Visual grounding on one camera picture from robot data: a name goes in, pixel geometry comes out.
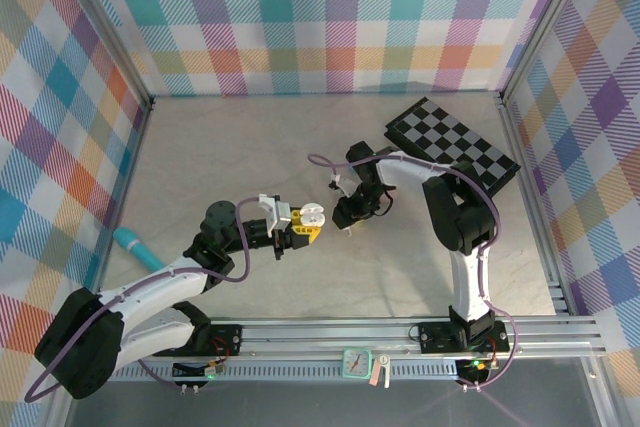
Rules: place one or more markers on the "white earbuds charging case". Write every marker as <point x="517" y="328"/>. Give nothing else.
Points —
<point x="312" y="214"/>

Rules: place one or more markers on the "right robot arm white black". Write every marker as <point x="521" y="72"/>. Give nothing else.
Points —
<point x="460" y="217"/>

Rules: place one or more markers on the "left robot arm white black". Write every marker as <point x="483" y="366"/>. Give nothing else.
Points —
<point x="150" y="292"/>

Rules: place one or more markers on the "teal cylindrical bottle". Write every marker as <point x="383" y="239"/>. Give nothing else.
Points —
<point x="132" y="244"/>

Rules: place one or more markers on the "black grey chessboard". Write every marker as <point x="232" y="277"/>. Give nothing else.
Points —
<point x="440" y="132"/>

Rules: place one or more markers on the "teal square clock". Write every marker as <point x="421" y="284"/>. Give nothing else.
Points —
<point x="356" y="363"/>

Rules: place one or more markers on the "white round-headed tag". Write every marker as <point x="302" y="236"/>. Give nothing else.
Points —
<point x="383" y="361"/>

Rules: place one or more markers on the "perforated metal strip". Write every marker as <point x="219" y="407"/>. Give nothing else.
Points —
<point x="280" y="372"/>

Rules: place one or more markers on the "pink eraser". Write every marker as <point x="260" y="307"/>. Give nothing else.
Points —
<point x="373" y="377"/>

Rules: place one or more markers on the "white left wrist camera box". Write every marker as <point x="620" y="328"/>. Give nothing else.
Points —
<point x="272" y="212"/>

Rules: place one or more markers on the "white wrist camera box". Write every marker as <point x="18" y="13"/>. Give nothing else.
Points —
<point x="272" y="212"/>
<point x="336" y="183"/>

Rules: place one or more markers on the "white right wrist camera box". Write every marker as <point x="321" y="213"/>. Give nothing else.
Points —
<point x="336" y="183"/>

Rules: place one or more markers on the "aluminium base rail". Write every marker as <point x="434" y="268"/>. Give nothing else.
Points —
<point x="325" y="334"/>

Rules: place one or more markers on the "aluminium frame bar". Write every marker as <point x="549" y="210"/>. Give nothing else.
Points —
<point x="131" y="157"/>
<point x="559" y="297"/>

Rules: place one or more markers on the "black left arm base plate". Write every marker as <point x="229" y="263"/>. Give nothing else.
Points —
<point x="225" y="339"/>

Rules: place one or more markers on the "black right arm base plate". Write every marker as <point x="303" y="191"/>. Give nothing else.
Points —
<point x="435" y="337"/>

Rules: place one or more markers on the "aluminium corner post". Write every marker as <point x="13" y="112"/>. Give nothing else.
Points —
<point x="539" y="32"/>
<point x="109" y="32"/>

